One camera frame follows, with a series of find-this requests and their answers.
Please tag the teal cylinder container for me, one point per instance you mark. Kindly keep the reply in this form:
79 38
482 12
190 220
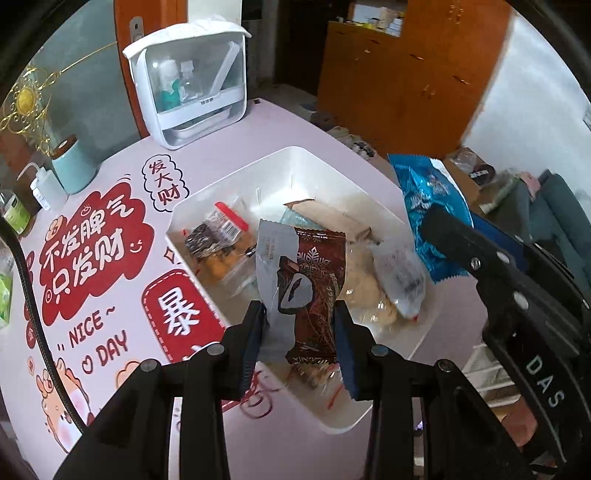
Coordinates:
74 167

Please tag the green label plastic bottle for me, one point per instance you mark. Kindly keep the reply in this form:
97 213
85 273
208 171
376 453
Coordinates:
14 212

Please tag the gold door ornament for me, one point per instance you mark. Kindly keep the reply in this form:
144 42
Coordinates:
24 111

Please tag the orange wooden cabinet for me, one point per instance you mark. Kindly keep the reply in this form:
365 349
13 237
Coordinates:
416 93

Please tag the grey sofa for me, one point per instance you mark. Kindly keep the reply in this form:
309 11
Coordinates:
553 218

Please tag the dark seaweed snack pack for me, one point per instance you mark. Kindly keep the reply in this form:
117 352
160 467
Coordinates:
221 230

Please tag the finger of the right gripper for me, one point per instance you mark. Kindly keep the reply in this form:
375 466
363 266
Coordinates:
466 244
506 242

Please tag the blue snack packet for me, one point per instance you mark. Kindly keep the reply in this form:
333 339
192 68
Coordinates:
425 182

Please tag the white countertop dish cabinet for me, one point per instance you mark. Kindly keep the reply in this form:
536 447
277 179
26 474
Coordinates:
190 79

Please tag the beige toast snack pack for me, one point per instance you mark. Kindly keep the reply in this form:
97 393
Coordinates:
332 219

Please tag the white plastic storage bin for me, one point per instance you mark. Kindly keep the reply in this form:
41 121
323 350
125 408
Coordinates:
259 192

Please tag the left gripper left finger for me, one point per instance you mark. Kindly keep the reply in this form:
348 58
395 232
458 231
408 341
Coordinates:
241 344

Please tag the cardboard box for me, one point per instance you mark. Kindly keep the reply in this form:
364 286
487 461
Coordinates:
471 173

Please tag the white squeeze bottle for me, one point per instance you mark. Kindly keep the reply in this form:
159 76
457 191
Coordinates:
46 188

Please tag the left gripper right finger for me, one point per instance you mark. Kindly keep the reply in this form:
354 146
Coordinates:
360 367

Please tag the clear rice cracker pack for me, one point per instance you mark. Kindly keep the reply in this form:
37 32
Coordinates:
362 291

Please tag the pink printed tablecloth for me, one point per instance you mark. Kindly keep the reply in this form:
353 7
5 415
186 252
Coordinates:
283 444

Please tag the green tissue pack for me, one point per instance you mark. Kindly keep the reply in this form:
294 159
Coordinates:
5 299

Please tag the brown chocolate snack packet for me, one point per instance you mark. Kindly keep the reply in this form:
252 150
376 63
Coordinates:
300 274

